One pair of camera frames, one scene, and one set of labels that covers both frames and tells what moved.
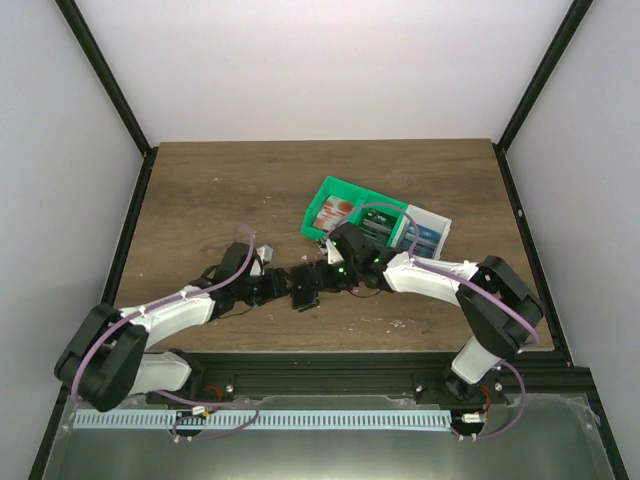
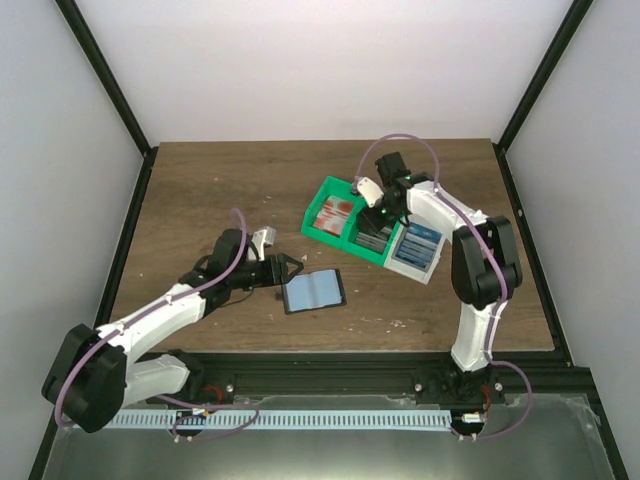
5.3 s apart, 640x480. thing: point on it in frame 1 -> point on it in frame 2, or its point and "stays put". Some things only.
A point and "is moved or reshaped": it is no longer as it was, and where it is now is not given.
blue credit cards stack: x=425 y=244 stays put
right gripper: x=327 y=285 -> x=373 y=225
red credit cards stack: x=334 y=210 stays put
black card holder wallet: x=304 y=292 is moved or reshaped
